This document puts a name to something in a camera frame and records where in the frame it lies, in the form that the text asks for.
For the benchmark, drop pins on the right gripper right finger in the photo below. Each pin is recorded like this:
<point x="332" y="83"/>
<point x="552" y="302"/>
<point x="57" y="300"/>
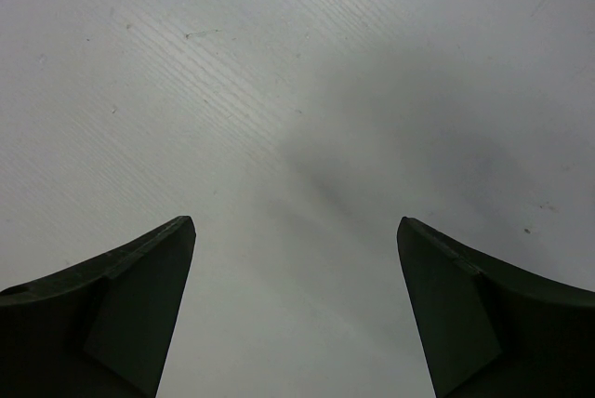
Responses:
<point x="491" y="329"/>

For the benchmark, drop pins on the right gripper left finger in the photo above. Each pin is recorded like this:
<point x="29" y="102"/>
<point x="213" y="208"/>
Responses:
<point x="102" y="327"/>

